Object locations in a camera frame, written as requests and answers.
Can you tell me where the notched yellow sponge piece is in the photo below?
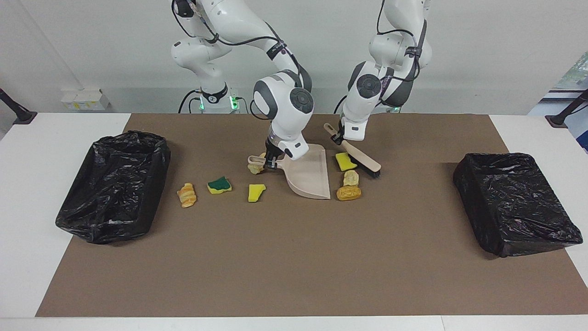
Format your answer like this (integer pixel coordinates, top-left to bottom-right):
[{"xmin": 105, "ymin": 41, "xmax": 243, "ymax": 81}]
[{"xmin": 335, "ymin": 152, "xmax": 358, "ymax": 172}]

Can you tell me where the beige hand brush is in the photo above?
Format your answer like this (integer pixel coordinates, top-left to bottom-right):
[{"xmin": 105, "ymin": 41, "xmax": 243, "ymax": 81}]
[{"xmin": 323, "ymin": 123, "xmax": 382, "ymax": 179}]

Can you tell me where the beige plastic dustpan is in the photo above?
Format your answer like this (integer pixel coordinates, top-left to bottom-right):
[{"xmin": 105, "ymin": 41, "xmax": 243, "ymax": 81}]
[{"xmin": 248, "ymin": 143, "xmax": 331, "ymax": 200}]

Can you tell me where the brown bread roll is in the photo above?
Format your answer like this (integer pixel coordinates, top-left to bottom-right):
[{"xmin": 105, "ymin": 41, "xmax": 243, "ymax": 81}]
[{"xmin": 336, "ymin": 185, "xmax": 362, "ymax": 201}]

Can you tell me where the black bag lined bin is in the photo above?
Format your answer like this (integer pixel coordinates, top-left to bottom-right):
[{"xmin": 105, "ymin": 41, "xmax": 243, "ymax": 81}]
[
  {"xmin": 55, "ymin": 131, "xmax": 171, "ymax": 245},
  {"xmin": 453, "ymin": 153, "xmax": 583, "ymax": 258}
]

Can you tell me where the green and yellow sponge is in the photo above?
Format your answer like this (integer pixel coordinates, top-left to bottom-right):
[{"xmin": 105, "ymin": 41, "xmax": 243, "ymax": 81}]
[{"xmin": 207, "ymin": 176, "xmax": 232, "ymax": 195}]

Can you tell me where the orange striped croissant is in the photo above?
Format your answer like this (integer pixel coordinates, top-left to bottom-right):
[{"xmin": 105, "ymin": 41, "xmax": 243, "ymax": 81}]
[{"xmin": 177, "ymin": 183, "xmax": 197, "ymax": 208}]

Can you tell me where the brown paper table mat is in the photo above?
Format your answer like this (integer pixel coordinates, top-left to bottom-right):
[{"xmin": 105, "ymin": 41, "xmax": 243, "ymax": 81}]
[{"xmin": 35, "ymin": 114, "xmax": 588, "ymax": 318}]

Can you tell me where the black angled stand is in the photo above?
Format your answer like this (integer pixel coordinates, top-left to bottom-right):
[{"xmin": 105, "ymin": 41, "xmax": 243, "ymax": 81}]
[
  {"xmin": 545, "ymin": 88, "xmax": 588, "ymax": 128},
  {"xmin": 0, "ymin": 88, "xmax": 37, "ymax": 125}
]

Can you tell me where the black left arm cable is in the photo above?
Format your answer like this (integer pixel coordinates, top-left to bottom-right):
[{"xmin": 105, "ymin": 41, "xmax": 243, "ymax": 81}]
[{"xmin": 376, "ymin": 0, "xmax": 429, "ymax": 95}]

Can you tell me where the white wall power box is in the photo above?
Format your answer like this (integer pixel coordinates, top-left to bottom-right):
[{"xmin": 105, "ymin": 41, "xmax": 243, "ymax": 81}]
[{"xmin": 61, "ymin": 89, "xmax": 111, "ymax": 111}]

